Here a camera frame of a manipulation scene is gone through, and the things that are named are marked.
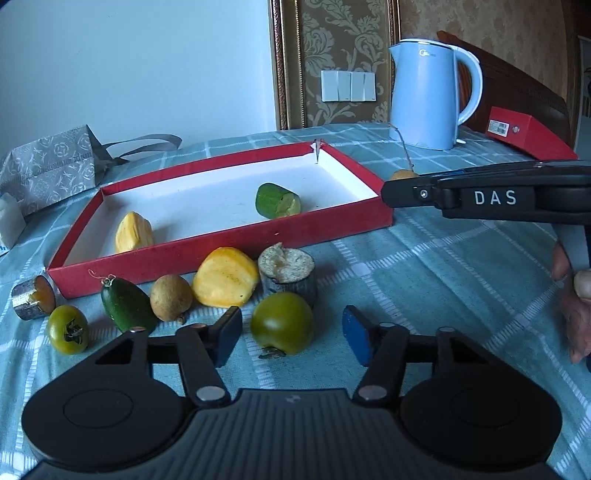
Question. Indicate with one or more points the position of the light blue electric kettle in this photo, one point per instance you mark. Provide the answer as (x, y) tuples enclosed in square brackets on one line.
[(425, 101)]

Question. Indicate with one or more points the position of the grey cut fruit stump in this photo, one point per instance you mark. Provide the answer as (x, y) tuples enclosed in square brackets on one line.
[(286, 270)]

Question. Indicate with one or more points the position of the white tissue packet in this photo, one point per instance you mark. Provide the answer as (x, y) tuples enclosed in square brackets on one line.
[(9, 221)]

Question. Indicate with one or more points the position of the red cardboard box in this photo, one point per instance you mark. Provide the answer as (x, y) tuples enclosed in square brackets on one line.
[(531, 134)]

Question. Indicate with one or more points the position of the large yellow fruit piece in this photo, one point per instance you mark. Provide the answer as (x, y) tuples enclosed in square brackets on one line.
[(224, 277)]

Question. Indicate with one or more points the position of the small green tomato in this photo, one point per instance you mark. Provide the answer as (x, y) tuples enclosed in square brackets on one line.
[(67, 330)]

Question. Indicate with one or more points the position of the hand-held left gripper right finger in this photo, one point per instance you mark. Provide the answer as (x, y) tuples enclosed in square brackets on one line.
[(358, 337)]

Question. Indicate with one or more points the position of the brown kiwi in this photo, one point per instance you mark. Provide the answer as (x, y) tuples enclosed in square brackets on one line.
[(171, 297)]

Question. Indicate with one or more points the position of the white wall switch panel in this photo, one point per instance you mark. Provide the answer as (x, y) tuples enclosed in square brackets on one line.
[(348, 85)]

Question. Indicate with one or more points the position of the gold wall panel frame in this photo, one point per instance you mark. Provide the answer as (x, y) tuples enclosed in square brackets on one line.
[(279, 69)]

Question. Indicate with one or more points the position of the small tan round fruit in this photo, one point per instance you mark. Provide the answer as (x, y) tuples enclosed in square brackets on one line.
[(403, 175)]

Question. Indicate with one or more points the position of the dark green pointed fruit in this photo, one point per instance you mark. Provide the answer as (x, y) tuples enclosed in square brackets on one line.
[(127, 304)]

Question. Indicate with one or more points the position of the red shallow box tray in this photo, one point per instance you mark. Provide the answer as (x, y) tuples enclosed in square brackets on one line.
[(198, 203)]

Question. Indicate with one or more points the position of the dark wooden headboard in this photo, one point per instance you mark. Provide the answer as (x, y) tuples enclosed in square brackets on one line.
[(517, 87)]

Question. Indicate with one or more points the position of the teal checked cloth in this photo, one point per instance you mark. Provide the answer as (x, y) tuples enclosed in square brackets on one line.
[(461, 277)]

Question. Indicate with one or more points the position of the large green tomato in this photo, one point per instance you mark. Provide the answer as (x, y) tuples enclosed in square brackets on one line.
[(281, 323)]

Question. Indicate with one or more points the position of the small yellow fruit piece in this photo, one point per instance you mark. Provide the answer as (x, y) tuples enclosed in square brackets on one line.
[(133, 233)]

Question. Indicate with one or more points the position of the silver cylinder with orange face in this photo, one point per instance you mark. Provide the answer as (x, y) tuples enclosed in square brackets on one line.
[(27, 299)]

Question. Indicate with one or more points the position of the grey patterned gift bag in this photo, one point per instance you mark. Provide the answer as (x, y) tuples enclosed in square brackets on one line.
[(46, 166)]

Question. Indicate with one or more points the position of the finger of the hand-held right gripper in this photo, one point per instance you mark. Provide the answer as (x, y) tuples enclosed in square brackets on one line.
[(408, 194), (480, 170)]

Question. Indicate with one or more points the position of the green cucumber piece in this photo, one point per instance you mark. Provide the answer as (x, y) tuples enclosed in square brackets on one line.
[(272, 198)]

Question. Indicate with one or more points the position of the person's right hand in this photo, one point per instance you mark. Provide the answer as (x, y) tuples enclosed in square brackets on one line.
[(582, 295)]

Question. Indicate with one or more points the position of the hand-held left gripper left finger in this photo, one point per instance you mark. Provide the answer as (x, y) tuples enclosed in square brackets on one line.
[(228, 334)]

